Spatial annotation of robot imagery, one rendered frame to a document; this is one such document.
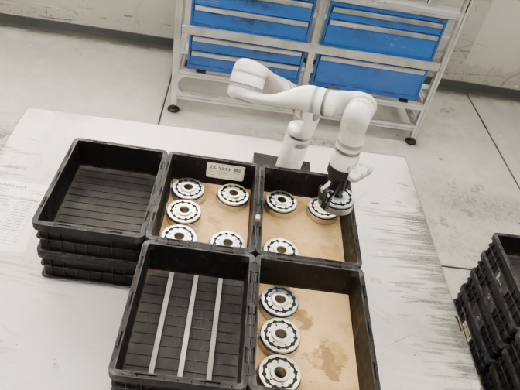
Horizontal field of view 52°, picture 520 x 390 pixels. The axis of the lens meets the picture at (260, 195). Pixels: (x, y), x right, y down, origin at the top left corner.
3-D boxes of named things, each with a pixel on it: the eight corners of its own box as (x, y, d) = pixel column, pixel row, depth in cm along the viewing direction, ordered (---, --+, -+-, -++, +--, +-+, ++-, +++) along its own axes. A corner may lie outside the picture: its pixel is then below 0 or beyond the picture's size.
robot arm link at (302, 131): (330, 98, 179) (316, 138, 191) (309, 84, 183) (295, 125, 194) (315, 107, 173) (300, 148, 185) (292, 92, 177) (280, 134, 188)
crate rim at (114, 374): (144, 244, 144) (144, 238, 142) (254, 259, 146) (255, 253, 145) (106, 380, 114) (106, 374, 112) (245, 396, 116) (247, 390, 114)
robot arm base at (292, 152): (275, 159, 203) (287, 123, 192) (299, 165, 204) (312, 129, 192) (274, 174, 196) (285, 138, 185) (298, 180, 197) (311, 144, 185)
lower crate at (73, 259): (79, 190, 185) (76, 163, 178) (165, 203, 188) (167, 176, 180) (39, 279, 155) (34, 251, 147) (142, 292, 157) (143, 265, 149)
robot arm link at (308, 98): (316, 119, 134) (325, 86, 133) (220, 94, 141) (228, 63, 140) (323, 123, 142) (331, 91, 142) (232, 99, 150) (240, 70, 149)
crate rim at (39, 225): (75, 142, 172) (74, 136, 170) (168, 156, 174) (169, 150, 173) (30, 229, 142) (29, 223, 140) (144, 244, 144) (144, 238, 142)
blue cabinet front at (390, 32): (309, 84, 348) (330, 0, 312) (415, 100, 355) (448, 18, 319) (310, 87, 346) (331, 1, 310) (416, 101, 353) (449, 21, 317)
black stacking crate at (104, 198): (77, 166, 178) (75, 138, 171) (166, 179, 180) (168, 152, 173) (35, 253, 148) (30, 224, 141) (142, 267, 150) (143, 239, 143)
